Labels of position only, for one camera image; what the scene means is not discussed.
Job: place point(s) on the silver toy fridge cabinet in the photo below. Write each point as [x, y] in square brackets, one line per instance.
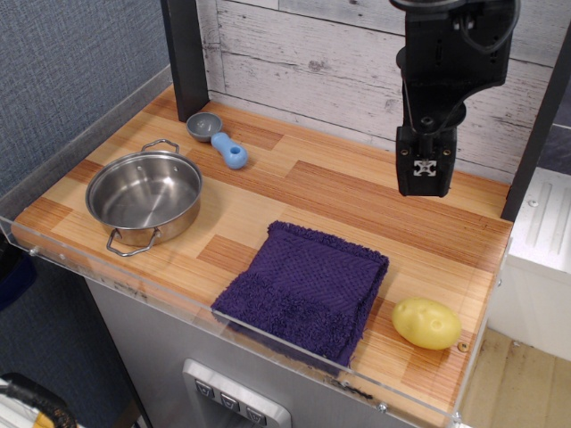
[154, 345]

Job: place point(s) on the white ribbed side panel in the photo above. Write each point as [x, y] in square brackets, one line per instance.
[541, 232]

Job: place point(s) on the blue handled grey scoop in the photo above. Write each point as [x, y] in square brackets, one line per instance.
[207, 127]

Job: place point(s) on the dark left vertical post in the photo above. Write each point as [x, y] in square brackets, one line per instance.
[184, 41]

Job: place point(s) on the clear acrylic front guard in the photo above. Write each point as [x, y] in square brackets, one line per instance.
[421, 387]

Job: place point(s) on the yellow toy potato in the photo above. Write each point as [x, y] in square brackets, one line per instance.
[426, 323]

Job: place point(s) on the dark right vertical post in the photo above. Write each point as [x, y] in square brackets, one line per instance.
[540, 131]

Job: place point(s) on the dark vertical post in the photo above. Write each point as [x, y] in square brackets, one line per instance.
[540, 131]
[184, 41]

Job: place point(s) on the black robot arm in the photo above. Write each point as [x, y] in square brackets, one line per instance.
[431, 7]

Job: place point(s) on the grey dispenser button panel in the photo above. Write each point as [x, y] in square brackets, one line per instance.
[234, 397]

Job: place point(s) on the silver pot with handles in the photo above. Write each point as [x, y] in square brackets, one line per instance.
[146, 197]

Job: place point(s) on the purple folded cloth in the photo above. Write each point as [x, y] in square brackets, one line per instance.
[309, 288]

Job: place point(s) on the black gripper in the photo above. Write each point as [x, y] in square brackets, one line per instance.
[447, 58]

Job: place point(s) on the black and yellow object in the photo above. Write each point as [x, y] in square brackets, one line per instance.
[51, 407]

